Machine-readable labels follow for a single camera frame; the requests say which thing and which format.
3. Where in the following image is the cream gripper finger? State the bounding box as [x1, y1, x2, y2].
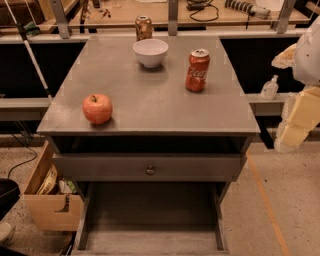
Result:
[274, 87, 320, 153]
[271, 43, 296, 69]

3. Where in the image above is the red coke can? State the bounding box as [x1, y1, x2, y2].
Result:
[185, 48, 210, 92]

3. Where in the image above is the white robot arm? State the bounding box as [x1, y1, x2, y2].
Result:
[271, 17, 320, 153]

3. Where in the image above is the brown gold soda can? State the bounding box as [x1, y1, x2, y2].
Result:
[135, 15, 153, 41]

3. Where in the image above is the grey drawer cabinet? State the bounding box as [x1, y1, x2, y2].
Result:
[35, 34, 262, 256]

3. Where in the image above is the closed grey top drawer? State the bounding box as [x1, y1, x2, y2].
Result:
[53, 153, 246, 182]

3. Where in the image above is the open grey middle drawer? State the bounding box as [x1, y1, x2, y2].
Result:
[72, 182, 230, 256]

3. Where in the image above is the clear sanitizer bottle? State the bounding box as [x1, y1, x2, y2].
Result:
[260, 75, 278, 100]

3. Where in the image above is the black white ribbed tool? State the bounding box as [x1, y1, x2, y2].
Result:
[224, 0, 271, 19]

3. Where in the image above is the white bowl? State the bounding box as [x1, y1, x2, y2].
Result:
[133, 39, 169, 68]

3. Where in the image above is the red apple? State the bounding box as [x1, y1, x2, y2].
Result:
[82, 94, 113, 124]

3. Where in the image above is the wooden box with snacks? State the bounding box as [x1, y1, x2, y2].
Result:
[23, 142, 83, 231]

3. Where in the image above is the white pole with black tip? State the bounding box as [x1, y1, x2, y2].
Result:
[4, 0, 53, 104]

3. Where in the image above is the black round object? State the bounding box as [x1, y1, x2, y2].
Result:
[0, 178, 20, 220]

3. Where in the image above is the black cable on bench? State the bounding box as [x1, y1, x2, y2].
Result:
[185, 0, 221, 23]

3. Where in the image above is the black cable on floor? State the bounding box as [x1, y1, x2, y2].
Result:
[6, 133, 39, 181]

